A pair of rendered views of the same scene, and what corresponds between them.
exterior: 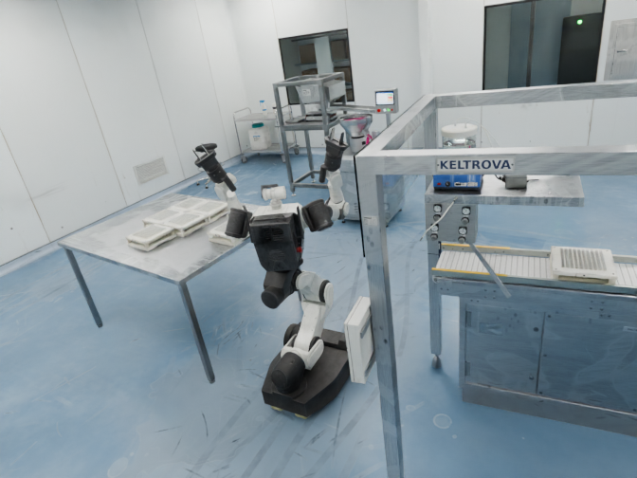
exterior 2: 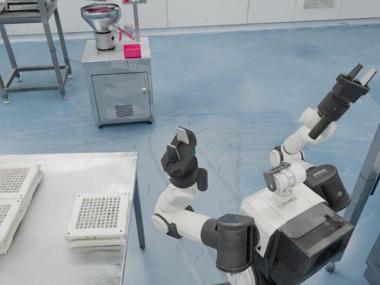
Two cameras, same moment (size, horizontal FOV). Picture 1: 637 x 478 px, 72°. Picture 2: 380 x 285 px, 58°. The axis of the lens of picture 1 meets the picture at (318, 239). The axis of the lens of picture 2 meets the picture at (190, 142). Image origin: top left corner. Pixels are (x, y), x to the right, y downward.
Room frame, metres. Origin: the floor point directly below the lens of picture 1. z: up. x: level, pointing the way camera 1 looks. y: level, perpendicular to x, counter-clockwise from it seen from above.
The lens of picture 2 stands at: (1.75, 0.94, 2.03)
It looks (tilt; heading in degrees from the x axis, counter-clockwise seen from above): 37 degrees down; 319
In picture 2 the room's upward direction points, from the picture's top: straight up
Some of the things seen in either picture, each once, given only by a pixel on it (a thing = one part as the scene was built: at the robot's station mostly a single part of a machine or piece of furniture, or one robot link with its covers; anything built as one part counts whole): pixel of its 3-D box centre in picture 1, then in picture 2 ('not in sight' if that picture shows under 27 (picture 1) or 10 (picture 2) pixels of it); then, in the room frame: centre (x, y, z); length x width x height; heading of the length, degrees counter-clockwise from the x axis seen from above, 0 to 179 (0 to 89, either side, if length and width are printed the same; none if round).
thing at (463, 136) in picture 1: (459, 144); not in sight; (1.89, -0.68, 1.48); 0.15 x 0.15 x 0.19
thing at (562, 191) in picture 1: (501, 184); not in sight; (1.85, -0.86, 1.28); 0.62 x 0.38 x 0.04; 63
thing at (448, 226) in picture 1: (451, 217); not in sight; (1.82, -0.62, 1.17); 0.22 x 0.11 x 0.20; 63
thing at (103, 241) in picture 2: (233, 234); (100, 221); (2.78, 0.57, 0.84); 0.24 x 0.24 x 0.02; 52
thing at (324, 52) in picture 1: (316, 69); not in sight; (7.89, -0.38, 1.43); 1.32 x 0.01 x 1.11; 57
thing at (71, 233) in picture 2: (231, 228); (99, 214); (2.78, 0.57, 0.88); 0.25 x 0.24 x 0.02; 142
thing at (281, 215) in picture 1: (279, 235); (288, 235); (2.10, 0.20, 1.08); 0.34 x 0.30 x 0.36; 82
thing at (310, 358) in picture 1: (302, 350); not in sight; (2.14, 0.19, 0.28); 0.21 x 0.20 x 0.13; 149
